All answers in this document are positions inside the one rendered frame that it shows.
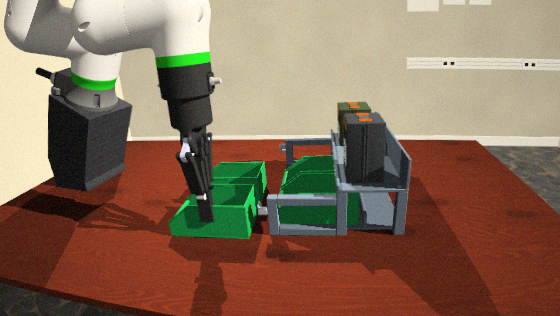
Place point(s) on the olive green tool case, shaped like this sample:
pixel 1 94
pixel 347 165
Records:
pixel 350 107

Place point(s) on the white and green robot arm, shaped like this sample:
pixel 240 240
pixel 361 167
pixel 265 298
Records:
pixel 176 30

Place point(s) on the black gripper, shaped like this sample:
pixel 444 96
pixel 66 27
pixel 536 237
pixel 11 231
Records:
pixel 185 116

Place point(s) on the grey metal shelf rack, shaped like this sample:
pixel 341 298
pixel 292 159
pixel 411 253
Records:
pixel 377 209

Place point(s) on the green bin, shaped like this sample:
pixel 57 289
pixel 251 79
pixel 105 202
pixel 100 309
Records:
pixel 316 183
pixel 309 164
pixel 242 173
pixel 233 221

